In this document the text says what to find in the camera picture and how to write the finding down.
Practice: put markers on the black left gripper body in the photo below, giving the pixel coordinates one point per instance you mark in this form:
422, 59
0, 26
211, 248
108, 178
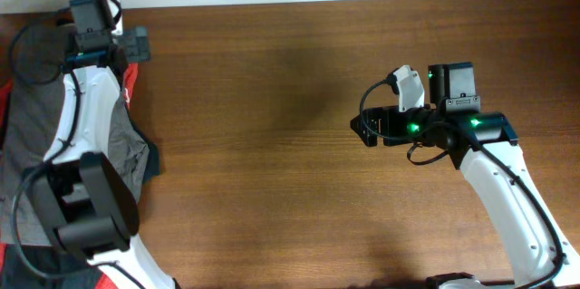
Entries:
78, 48

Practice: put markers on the red garment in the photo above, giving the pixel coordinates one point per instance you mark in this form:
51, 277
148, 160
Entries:
129, 79

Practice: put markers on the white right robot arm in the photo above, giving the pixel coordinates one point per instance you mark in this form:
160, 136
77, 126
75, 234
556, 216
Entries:
484, 147

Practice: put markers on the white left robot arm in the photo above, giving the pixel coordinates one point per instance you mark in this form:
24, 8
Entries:
82, 203

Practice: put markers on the grey shorts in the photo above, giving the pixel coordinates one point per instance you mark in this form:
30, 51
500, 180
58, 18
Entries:
34, 115

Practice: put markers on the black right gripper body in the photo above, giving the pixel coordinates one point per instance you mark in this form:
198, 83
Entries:
401, 123

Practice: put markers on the black polo shirt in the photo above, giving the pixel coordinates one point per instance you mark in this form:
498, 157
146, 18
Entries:
15, 275

